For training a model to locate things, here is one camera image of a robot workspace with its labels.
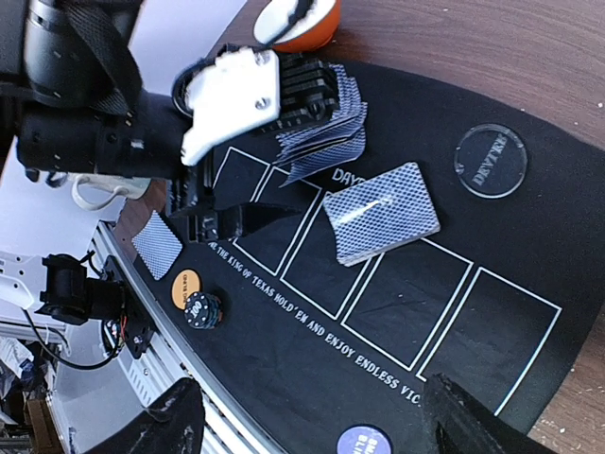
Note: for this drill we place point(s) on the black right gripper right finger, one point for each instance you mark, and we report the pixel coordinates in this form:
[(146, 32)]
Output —
[(455, 422)]

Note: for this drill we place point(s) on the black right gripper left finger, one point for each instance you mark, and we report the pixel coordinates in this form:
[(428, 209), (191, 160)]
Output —
[(173, 423)]

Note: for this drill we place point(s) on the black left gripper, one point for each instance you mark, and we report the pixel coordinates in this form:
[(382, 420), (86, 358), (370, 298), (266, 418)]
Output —
[(73, 96)]

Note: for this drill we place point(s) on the purple small blind button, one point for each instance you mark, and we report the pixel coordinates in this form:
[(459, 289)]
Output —
[(363, 439)]

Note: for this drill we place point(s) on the black green chip stack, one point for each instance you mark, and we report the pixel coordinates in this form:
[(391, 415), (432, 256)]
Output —
[(203, 311)]

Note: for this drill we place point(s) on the orange big blind button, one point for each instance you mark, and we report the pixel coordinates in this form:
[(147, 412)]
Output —
[(184, 285)]

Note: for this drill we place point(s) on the single playing card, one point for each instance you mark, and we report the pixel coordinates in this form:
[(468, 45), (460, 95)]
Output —
[(381, 214)]

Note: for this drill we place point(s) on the deck of playing cards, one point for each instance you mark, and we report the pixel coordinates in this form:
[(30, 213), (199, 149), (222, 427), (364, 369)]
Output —
[(339, 140)]

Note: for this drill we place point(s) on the beige ceramic mug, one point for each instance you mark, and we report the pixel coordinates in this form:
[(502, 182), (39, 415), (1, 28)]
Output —
[(112, 186)]

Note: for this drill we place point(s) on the black poker mat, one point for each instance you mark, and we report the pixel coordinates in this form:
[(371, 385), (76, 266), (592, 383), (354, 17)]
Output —
[(500, 300)]

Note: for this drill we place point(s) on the orange bowl white inside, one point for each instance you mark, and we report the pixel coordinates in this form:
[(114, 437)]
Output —
[(315, 30)]

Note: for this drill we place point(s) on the clear acrylic dealer button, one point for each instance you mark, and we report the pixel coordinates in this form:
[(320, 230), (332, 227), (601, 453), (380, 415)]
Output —
[(491, 161)]

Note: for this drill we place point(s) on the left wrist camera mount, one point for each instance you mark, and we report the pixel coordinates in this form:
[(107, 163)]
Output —
[(237, 93)]

